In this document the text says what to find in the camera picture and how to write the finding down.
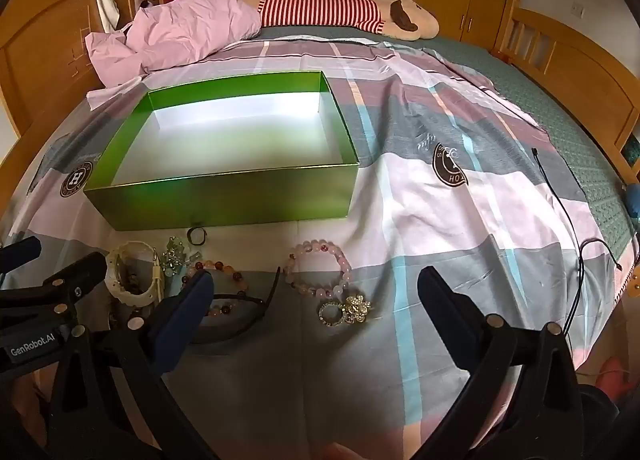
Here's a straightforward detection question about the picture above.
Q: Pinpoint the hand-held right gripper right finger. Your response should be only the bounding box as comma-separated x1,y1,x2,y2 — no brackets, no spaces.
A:
410,266,586,460

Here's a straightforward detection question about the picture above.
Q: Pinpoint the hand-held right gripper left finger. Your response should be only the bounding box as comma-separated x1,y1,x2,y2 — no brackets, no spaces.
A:
47,269,221,460

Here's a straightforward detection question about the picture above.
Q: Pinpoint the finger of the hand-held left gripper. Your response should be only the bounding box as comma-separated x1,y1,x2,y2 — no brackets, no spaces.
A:
0,236,42,273
0,252,108,328

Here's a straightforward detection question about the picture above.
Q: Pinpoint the black wristwatch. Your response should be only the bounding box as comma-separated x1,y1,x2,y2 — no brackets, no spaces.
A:
192,267,282,343

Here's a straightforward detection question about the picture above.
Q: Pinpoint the pink bead bracelet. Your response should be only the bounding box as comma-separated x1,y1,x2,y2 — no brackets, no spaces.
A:
282,239,353,301

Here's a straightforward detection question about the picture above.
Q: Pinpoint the green cardboard box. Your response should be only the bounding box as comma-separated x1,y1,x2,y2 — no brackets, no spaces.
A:
82,70,360,231

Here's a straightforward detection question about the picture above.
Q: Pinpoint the green crystal ornament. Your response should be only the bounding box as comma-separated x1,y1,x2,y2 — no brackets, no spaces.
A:
160,236,203,275

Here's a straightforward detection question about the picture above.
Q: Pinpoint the plaid printed bed sheet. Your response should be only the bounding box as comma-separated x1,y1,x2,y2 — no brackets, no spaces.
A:
0,37,623,460

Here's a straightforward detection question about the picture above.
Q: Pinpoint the solid wooden bed board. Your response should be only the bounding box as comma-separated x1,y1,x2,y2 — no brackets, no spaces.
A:
0,0,166,201

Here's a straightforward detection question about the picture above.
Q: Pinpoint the slatted wooden bed board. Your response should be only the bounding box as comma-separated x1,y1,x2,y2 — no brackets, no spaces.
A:
500,0,640,151

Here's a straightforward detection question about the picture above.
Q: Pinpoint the red striped cloth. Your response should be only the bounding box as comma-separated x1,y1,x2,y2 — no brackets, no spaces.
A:
235,0,441,42

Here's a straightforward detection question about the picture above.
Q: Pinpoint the red and orange bead bracelet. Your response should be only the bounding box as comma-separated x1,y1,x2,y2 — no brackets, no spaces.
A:
182,260,251,318

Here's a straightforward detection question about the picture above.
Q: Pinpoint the black cable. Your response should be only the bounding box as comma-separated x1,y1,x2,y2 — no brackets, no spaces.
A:
531,147,623,335

